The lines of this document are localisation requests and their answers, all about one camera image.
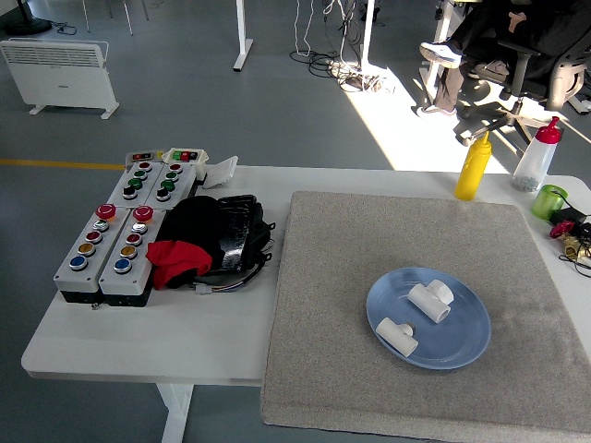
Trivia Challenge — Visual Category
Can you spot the white tee pipe metal end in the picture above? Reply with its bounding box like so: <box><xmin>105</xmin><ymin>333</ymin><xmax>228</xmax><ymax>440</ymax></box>
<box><xmin>375</xmin><ymin>317</ymin><xmax>419</xmax><ymax>357</ymax></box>

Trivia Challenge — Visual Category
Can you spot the large white tee pipe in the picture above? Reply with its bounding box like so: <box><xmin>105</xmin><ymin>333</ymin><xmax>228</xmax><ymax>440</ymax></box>
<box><xmin>405</xmin><ymin>279</ymin><xmax>456</xmax><ymax>325</ymax></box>

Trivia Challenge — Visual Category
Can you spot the blue plate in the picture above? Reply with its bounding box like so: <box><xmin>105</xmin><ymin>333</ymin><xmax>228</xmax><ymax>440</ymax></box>
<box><xmin>366</xmin><ymin>267</ymin><xmax>492</xmax><ymax>370</ymax></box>

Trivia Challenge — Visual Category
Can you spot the black plastic tray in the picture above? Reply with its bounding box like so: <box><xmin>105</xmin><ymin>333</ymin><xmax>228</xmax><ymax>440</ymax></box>
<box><xmin>210</xmin><ymin>193</ymin><xmax>278</xmax><ymax>276</ymax></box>

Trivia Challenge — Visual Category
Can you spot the grey-brown mat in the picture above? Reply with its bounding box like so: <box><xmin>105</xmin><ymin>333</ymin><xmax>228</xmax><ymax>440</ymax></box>
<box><xmin>260</xmin><ymin>190</ymin><xmax>591</xmax><ymax>437</ymax></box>

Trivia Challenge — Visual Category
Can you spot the white plastic cover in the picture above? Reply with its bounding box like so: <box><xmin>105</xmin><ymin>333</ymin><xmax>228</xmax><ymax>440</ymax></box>
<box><xmin>201</xmin><ymin>155</ymin><xmax>240</xmax><ymax>190</ymax></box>

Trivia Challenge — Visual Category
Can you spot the black cloth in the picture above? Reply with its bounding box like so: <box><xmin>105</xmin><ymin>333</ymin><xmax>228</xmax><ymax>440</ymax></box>
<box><xmin>155</xmin><ymin>195</ymin><xmax>223</xmax><ymax>290</ymax></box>

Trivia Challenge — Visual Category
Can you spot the red cloth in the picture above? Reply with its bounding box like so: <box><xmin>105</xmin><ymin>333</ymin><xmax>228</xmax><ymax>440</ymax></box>
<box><xmin>145</xmin><ymin>239</ymin><xmax>213</xmax><ymax>291</ymax></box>

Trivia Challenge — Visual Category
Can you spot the five-button control box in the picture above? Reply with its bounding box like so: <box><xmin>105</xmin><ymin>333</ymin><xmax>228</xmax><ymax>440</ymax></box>
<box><xmin>53</xmin><ymin>202</ymin><xmax>118</xmax><ymax>305</ymax></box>
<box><xmin>98</xmin><ymin>205</ymin><xmax>167</xmax><ymax>308</ymax></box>

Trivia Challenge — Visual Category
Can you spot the yellow squeeze bottle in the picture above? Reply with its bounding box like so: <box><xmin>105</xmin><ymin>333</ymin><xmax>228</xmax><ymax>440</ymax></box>
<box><xmin>454</xmin><ymin>130</ymin><xmax>494</xmax><ymax>202</ymax></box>

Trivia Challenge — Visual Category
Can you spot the white desk leg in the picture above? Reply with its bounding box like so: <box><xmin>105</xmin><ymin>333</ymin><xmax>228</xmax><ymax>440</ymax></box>
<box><xmin>232</xmin><ymin>0</ymin><xmax>255</xmax><ymax>72</ymax></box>
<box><xmin>357</xmin><ymin>0</ymin><xmax>378</xmax><ymax>70</ymax></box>
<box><xmin>419</xmin><ymin>0</ymin><xmax>458</xmax><ymax>93</ymax></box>

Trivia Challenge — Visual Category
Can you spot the seated person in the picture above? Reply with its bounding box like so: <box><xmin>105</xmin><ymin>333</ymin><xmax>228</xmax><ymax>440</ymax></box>
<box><xmin>416</xmin><ymin>0</ymin><xmax>591</xmax><ymax>117</ymax></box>

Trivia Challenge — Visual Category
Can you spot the white table leg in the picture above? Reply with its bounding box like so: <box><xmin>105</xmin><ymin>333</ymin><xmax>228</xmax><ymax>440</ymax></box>
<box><xmin>154</xmin><ymin>382</ymin><xmax>195</xmax><ymax>443</ymax></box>

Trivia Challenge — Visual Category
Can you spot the clear squeeze bottle red cap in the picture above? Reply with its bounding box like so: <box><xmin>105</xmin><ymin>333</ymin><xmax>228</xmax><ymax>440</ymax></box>
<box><xmin>511</xmin><ymin>115</ymin><xmax>562</xmax><ymax>193</ymax></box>

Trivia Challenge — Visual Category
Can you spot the green translucent cup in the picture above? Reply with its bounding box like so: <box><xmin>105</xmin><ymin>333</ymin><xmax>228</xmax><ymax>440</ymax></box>
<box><xmin>530</xmin><ymin>184</ymin><xmax>570</xmax><ymax>221</ymax></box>

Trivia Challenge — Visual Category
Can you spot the black power adapter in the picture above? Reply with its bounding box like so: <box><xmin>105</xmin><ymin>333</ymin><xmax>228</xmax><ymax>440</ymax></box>
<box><xmin>549</xmin><ymin>206</ymin><xmax>588</xmax><ymax>227</ymax></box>

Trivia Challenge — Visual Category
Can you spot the white panel heater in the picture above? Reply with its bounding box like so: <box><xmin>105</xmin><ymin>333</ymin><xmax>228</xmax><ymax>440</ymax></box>
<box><xmin>0</xmin><ymin>37</ymin><xmax>120</xmax><ymax>121</ymax></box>

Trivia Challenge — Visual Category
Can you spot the black office chair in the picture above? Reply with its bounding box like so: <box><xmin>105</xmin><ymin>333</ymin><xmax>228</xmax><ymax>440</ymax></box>
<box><xmin>454</xmin><ymin>27</ymin><xmax>591</xmax><ymax>148</ymax></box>

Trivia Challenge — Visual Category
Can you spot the black fan base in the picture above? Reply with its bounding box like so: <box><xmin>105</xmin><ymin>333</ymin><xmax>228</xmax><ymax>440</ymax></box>
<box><xmin>3</xmin><ymin>0</ymin><xmax>53</xmax><ymax>36</ymax></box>

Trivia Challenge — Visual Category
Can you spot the wire harness white connector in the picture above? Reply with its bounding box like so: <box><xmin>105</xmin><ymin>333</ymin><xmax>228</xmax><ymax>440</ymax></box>
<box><xmin>193</xmin><ymin>257</ymin><xmax>273</xmax><ymax>295</ymax></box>

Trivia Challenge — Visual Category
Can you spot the white red-green switch box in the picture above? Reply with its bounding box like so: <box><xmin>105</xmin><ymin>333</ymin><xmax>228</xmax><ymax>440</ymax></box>
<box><xmin>162</xmin><ymin>147</ymin><xmax>211</xmax><ymax>168</ymax></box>

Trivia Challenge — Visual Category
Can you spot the floor cable tangle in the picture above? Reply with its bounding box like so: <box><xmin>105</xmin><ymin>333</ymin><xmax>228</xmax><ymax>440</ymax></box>
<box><xmin>289</xmin><ymin>0</ymin><xmax>398</xmax><ymax>94</ymax></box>

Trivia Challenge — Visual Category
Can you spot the small grey switch box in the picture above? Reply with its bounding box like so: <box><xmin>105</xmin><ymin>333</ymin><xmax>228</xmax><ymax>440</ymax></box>
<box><xmin>125</xmin><ymin>149</ymin><xmax>167</xmax><ymax>166</ymax></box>

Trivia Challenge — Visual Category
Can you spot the brass valve red handle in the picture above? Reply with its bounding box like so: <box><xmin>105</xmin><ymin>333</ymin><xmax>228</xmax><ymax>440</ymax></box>
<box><xmin>549</xmin><ymin>220</ymin><xmax>591</xmax><ymax>259</ymax></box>

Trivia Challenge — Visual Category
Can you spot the thin black cable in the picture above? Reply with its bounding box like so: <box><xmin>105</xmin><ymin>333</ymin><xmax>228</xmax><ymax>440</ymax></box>
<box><xmin>558</xmin><ymin>252</ymin><xmax>591</xmax><ymax>278</ymax></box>

